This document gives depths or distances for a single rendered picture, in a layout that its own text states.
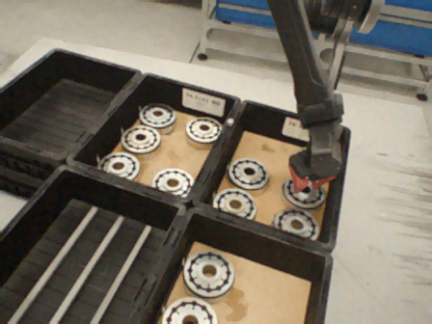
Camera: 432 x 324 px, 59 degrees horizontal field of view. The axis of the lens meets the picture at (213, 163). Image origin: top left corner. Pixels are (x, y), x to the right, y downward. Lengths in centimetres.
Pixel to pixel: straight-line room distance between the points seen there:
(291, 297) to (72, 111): 79
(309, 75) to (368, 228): 58
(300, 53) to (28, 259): 66
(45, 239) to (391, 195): 96
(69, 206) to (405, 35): 247
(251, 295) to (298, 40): 49
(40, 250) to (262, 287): 47
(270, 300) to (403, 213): 58
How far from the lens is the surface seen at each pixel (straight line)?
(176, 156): 102
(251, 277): 83
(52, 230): 91
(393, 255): 114
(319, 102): 76
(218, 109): 110
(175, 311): 75
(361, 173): 130
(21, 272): 88
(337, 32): 171
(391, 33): 291
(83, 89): 127
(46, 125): 116
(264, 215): 92
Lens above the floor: 155
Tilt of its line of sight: 46 degrees down
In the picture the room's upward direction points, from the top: 7 degrees clockwise
